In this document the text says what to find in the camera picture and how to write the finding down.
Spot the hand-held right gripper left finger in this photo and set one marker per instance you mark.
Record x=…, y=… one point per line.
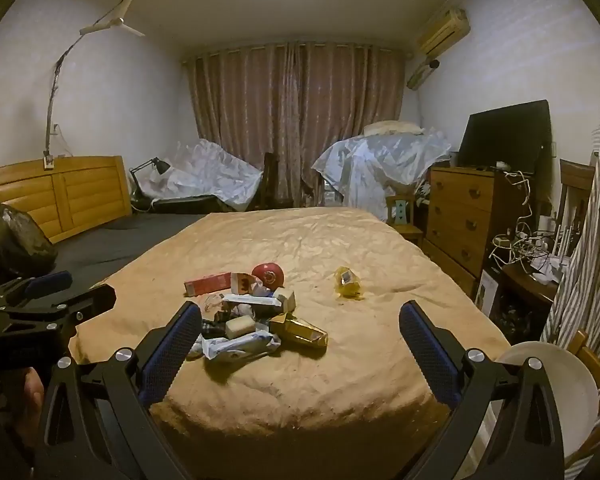
x=172, y=355

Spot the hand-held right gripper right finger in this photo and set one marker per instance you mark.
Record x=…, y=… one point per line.
x=430, y=355

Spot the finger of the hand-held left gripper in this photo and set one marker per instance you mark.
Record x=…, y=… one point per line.
x=50, y=284
x=97, y=299

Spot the dark plaid cloth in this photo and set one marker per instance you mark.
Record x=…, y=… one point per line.
x=211, y=329

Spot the white tube box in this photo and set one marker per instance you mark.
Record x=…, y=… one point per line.
x=255, y=301

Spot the beige cube box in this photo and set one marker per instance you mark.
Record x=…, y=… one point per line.
x=286, y=301

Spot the white bucket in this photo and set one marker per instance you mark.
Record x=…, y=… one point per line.
x=575, y=400

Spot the person's left hand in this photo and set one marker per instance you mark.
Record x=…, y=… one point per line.
x=32, y=390

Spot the black plastic bag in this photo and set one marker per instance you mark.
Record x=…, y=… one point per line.
x=15, y=240

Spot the grey bed sheet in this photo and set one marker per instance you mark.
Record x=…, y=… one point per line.
x=120, y=240

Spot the clear plastic wrapper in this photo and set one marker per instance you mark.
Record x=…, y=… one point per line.
x=212, y=302

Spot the white plastic packet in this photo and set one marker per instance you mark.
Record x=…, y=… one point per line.
x=240, y=347

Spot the white picture box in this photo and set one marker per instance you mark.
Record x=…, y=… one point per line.
x=486, y=290

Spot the wooden headboard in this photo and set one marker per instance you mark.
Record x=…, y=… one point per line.
x=80, y=190

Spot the small printed cardboard box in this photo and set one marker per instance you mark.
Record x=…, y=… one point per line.
x=241, y=282

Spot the yellow wrapper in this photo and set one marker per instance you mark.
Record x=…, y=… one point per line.
x=347, y=282

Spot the dark side table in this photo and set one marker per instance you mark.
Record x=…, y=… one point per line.
x=525, y=285

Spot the small wooden chair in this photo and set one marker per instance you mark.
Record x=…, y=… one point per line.
x=405, y=232

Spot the gold box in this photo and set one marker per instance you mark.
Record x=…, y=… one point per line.
x=300, y=331

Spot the wooden dresser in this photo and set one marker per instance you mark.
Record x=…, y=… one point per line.
x=455, y=220

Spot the tangled ribbon clutter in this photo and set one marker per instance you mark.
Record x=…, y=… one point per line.
x=522, y=245

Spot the black desk lamp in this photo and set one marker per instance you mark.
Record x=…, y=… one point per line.
x=160, y=166

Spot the silver plastic cover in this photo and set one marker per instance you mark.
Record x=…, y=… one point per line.
x=375, y=165
x=215, y=170

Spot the striped cloth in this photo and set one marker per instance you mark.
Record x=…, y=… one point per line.
x=595, y=260

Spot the dark wooden chair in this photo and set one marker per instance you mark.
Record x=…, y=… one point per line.
x=269, y=170

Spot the brown wooden chair back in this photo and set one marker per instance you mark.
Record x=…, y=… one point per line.
x=575, y=180

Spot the beige pillow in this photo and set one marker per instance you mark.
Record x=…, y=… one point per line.
x=392, y=127

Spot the black television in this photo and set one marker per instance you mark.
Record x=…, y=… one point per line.
x=505, y=135

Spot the pink curtain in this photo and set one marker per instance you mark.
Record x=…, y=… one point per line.
x=280, y=110

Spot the white ceiling fan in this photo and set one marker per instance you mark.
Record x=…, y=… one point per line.
x=122, y=10

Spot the beige air conditioner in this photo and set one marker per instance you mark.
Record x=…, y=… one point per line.
x=445, y=30

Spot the white wall socket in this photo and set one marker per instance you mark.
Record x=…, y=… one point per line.
x=48, y=161

